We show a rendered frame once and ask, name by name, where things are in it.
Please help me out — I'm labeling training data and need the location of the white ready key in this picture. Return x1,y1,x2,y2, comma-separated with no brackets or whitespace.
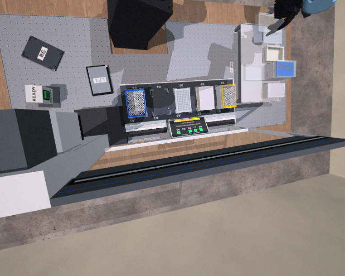
25,85,60,108

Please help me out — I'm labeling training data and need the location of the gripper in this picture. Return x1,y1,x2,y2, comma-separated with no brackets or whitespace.
266,0,303,36

